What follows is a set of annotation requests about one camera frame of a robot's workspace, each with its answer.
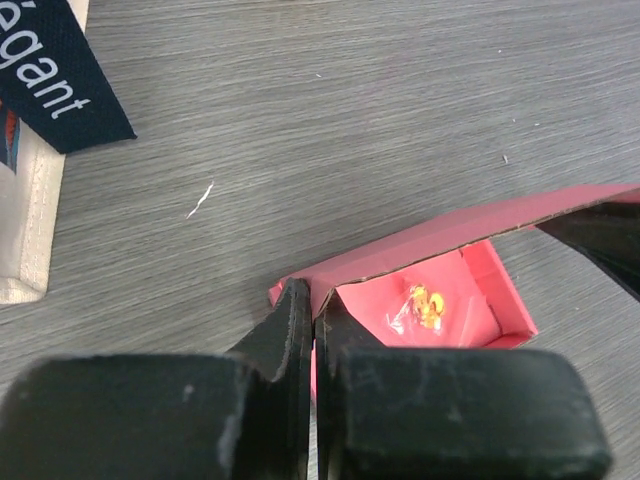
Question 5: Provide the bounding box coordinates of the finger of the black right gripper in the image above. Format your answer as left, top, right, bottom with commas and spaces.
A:
536, 202, 640, 300

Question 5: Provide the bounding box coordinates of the beige canvas tote bag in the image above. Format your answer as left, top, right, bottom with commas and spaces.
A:
1, 0, 136, 305

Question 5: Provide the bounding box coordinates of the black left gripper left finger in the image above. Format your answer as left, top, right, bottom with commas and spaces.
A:
1, 279, 312, 479

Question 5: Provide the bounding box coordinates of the pink paper box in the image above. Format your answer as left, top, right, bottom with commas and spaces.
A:
297, 184, 639, 395

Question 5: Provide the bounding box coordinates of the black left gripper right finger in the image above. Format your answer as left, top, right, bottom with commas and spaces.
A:
314, 306, 613, 479

